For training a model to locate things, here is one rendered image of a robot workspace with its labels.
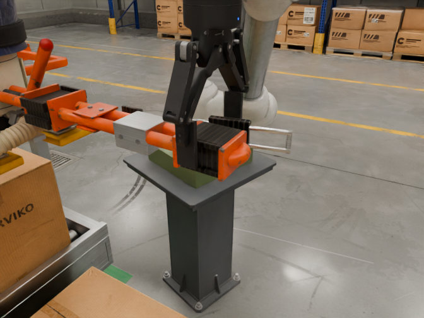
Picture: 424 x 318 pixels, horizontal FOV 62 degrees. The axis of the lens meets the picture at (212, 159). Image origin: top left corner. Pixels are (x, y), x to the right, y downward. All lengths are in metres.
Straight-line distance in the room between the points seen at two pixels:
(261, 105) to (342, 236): 1.32
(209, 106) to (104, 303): 0.79
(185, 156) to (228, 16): 0.19
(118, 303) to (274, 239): 1.29
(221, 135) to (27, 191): 0.87
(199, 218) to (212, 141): 1.10
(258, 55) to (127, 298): 0.90
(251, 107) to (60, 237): 0.85
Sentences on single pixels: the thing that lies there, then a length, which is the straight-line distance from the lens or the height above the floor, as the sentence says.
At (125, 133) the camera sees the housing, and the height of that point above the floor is 1.27.
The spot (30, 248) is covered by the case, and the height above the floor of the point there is 0.68.
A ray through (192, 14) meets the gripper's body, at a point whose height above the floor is 1.45.
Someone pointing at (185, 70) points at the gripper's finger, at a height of 1.40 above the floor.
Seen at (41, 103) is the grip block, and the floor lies 1.30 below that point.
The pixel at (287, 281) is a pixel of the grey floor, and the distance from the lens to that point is 2.08.
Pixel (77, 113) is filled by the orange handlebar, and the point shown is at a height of 1.28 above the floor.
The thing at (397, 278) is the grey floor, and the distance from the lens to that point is 2.30.
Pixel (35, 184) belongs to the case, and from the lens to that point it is 1.27.
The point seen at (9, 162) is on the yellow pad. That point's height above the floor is 1.16.
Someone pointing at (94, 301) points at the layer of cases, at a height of 0.54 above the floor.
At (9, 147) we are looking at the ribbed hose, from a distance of 0.78.
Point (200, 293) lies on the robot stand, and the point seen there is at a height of 0.07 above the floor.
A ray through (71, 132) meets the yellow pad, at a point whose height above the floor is 1.16.
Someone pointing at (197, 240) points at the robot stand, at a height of 0.43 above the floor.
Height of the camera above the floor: 1.50
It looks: 28 degrees down
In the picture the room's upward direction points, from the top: straight up
